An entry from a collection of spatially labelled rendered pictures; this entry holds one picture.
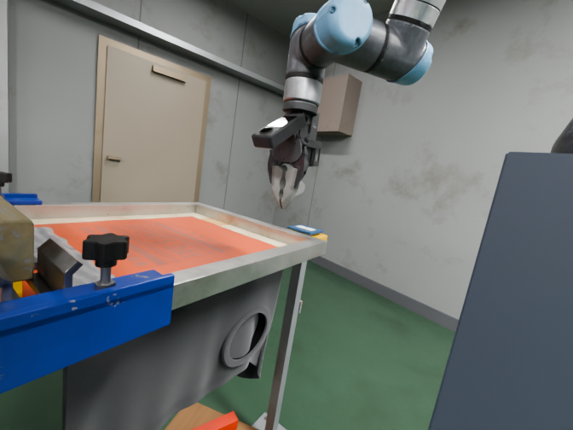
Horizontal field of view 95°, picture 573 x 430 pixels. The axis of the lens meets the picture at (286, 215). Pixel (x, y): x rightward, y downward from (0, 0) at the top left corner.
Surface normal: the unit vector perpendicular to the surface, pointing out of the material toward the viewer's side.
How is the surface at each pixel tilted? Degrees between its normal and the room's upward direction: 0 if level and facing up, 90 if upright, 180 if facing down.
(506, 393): 90
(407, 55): 115
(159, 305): 90
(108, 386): 95
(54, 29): 90
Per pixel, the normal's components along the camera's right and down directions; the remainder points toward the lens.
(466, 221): -0.76, -0.02
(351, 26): 0.33, 0.21
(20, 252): 0.81, 0.22
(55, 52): 0.64, 0.22
